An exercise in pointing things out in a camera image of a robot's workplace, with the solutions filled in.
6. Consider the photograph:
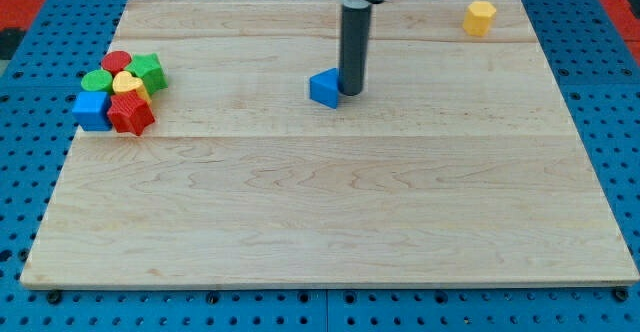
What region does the green star block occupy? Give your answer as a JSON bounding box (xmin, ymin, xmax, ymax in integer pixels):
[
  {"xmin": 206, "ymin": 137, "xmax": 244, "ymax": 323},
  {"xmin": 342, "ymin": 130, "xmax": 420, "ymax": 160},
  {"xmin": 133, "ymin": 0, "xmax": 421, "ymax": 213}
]
[{"xmin": 125, "ymin": 53, "xmax": 168, "ymax": 96}]

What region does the red star block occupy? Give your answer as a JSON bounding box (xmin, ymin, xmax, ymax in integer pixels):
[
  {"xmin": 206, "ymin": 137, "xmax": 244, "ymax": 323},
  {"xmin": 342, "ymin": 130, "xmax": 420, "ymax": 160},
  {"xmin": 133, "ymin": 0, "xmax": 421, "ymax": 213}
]
[{"xmin": 107, "ymin": 91, "xmax": 155, "ymax": 136}]

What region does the blue cube block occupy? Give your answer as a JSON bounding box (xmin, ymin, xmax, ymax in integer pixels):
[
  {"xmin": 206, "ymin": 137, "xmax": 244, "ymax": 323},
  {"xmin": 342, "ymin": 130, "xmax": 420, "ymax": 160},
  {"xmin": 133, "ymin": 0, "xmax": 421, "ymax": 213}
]
[{"xmin": 72, "ymin": 91, "xmax": 112, "ymax": 131}]

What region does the blue triangle block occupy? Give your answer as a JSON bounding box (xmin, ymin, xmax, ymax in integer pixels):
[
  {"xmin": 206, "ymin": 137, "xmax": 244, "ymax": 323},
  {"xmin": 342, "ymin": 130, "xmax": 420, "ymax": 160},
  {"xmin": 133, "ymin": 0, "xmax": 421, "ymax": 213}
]
[{"xmin": 309, "ymin": 68, "xmax": 339, "ymax": 109}]

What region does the light wooden board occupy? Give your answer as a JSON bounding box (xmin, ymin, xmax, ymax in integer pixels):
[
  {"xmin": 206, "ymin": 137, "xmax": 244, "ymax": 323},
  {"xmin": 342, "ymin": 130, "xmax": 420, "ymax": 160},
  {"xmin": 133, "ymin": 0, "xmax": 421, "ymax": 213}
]
[{"xmin": 21, "ymin": 0, "xmax": 639, "ymax": 290}]

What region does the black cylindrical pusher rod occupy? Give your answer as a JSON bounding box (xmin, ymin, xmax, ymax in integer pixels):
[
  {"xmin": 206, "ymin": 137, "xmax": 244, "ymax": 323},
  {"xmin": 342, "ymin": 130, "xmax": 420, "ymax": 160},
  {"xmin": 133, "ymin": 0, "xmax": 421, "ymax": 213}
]
[{"xmin": 338, "ymin": 6, "xmax": 372, "ymax": 96}]

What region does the yellow heart block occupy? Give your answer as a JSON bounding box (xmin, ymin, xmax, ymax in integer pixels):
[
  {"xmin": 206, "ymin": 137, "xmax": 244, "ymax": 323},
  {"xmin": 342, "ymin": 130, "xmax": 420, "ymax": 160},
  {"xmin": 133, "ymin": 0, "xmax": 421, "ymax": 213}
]
[{"xmin": 112, "ymin": 71, "xmax": 152, "ymax": 104}]

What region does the yellow hexagon block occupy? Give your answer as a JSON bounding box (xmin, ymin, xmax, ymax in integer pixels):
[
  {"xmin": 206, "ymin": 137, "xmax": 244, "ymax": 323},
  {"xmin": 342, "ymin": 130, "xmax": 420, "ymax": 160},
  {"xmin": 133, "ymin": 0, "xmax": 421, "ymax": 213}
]
[{"xmin": 462, "ymin": 0, "xmax": 497, "ymax": 37}]

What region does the red cylinder block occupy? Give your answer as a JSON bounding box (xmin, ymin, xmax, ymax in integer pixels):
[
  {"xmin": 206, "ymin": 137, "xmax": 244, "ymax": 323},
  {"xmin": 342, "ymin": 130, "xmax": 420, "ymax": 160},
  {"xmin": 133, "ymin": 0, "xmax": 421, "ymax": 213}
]
[{"xmin": 100, "ymin": 50, "xmax": 132, "ymax": 76}]

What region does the green cylinder block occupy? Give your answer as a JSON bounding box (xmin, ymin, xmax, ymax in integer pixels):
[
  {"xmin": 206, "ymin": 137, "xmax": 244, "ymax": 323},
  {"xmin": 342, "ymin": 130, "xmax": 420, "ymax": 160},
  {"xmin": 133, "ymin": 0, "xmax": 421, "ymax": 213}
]
[{"xmin": 81, "ymin": 69, "xmax": 113, "ymax": 94}]

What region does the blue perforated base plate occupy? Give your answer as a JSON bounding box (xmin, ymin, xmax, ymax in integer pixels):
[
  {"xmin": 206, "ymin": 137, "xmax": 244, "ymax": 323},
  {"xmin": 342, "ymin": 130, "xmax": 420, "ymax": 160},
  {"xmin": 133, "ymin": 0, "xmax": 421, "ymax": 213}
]
[{"xmin": 1, "ymin": 0, "xmax": 639, "ymax": 331}]

